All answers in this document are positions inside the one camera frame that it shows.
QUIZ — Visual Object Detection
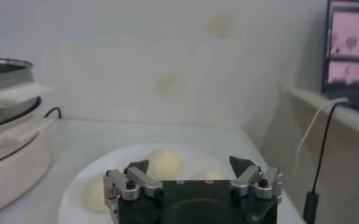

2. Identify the black laptop power cable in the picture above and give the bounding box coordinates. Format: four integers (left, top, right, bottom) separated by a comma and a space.
303, 102, 350, 224

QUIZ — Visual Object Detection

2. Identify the cream electric cooker base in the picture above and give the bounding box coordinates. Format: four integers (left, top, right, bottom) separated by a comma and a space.
0, 106, 57, 219

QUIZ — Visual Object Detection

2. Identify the black cooker power cord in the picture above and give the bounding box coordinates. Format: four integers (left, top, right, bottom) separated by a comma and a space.
44, 107, 63, 119

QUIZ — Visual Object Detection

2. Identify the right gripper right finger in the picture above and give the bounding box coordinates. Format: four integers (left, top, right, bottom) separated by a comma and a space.
229, 156, 283, 200

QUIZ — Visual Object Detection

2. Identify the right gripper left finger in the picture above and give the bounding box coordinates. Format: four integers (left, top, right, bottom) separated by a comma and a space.
105, 159, 164, 202

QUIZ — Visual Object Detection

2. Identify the white round plate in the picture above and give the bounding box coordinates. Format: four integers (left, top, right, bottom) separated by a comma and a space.
58, 142, 305, 224

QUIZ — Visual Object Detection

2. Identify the white laptop cable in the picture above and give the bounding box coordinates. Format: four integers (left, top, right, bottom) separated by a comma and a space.
294, 97, 349, 177

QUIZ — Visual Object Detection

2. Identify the open dark grey laptop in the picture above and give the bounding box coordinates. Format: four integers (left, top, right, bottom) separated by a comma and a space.
321, 0, 359, 116

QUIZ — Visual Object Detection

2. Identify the white steamed baozi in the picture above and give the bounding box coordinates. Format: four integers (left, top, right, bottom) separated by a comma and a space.
147, 148, 182, 180
194, 167, 229, 181
84, 176, 110, 214

